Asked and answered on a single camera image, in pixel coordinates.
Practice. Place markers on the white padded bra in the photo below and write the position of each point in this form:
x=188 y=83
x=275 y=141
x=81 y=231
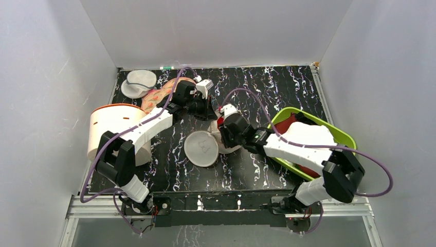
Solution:
x=304 y=134

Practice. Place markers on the floral mesh laundry bag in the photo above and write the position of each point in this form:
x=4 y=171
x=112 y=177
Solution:
x=153 y=97

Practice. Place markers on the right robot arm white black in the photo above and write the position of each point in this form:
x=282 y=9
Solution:
x=310 y=146

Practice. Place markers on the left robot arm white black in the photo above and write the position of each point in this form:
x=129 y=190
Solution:
x=116 y=157

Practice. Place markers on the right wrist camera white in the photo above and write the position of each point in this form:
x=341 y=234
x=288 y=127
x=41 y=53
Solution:
x=227 y=110

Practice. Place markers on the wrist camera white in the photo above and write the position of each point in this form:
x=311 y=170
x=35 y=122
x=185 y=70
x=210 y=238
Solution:
x=227 y=110
x=203 y=87

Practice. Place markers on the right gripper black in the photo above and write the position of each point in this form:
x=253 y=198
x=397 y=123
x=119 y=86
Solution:
x=224 y=135

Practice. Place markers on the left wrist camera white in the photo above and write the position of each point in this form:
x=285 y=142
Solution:
x=203 y=87

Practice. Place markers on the small white grey-trimmed laundry bag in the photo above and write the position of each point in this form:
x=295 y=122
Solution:
x=138 y=83

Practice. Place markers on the red garment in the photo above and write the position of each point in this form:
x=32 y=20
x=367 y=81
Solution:
x=282 y=127

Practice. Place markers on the white mesh laundry bag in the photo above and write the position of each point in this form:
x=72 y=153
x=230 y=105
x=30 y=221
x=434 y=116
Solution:
x=202 y=148

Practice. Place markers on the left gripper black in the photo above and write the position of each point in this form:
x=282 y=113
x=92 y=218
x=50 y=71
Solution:
x=208 y=113

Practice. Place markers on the white cylindrical basket orange rim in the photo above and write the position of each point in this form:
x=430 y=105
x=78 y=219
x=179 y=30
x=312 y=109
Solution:
x=113 y=117

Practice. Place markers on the green plastic basin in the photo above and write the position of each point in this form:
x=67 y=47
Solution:
x=340 y=137

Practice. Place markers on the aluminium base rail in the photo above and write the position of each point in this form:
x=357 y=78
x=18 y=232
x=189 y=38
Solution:
x=214 y=208

